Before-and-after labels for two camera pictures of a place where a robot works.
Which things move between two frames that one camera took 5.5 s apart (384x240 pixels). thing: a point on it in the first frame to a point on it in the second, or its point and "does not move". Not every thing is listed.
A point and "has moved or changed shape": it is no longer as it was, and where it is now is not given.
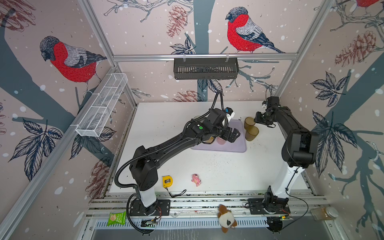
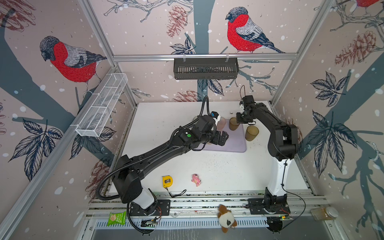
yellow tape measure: (167, 181) does not move
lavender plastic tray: (239, 145) does not move
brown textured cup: (251, 132) does not move
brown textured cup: (248, 121) has moved or changed shape
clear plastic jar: (324, 213) does not move
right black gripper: (258, 118) to (239, 119)
